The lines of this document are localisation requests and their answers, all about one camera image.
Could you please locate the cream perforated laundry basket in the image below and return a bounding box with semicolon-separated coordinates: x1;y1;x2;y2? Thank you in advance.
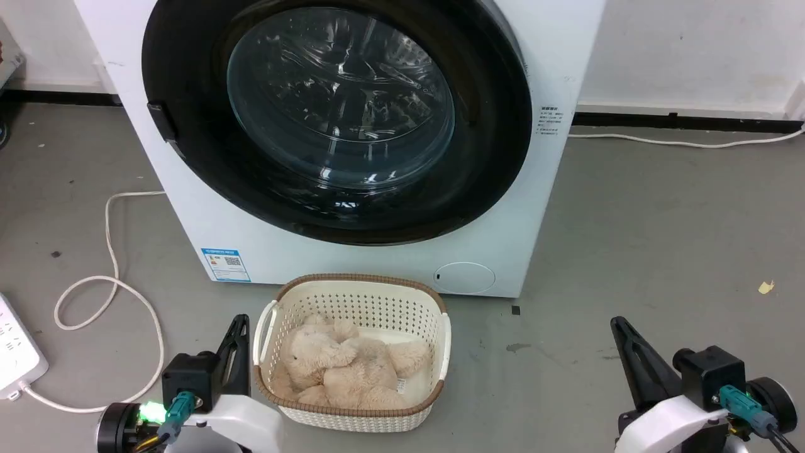
253;273;452;433

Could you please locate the beige plush teddy bear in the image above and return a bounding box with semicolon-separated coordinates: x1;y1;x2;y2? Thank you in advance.
271;314;432;410

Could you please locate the white power strip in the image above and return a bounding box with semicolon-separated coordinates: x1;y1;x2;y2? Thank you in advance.
0;293;50;401

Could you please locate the black round washer door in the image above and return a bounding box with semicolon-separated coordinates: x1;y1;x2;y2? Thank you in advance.
142;0;533;247

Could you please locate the teal-plug gripper cable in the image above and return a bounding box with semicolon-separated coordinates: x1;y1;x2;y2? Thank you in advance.
717;385;801;453
133;390;197;453

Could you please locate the black text warning sticker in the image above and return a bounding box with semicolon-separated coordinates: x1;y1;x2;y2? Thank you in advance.
536;106;562;137

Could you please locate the teal-plug right gripper cable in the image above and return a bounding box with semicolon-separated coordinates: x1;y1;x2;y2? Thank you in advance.
717;385;801;453

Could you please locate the white power strip cable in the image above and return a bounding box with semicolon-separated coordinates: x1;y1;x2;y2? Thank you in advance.
23;190;167;415

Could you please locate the blue energy label sticker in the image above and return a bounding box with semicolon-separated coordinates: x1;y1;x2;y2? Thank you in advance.
201;247;252;282

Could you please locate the white cable along wall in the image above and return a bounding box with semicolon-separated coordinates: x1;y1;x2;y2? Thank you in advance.
568;124;805;150

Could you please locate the round white filter cover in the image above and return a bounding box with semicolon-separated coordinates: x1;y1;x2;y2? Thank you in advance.
433;262;496;295

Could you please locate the white front-load washing machine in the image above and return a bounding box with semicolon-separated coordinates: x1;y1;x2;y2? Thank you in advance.
74;0;607;299

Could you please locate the teal-plug left gripper cable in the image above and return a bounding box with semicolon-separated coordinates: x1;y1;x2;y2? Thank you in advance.
133;390;197;453

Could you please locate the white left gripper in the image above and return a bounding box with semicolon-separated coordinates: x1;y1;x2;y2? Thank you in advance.
162;314;284;453

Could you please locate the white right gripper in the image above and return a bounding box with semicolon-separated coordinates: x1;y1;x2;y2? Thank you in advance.
611;316;733;453

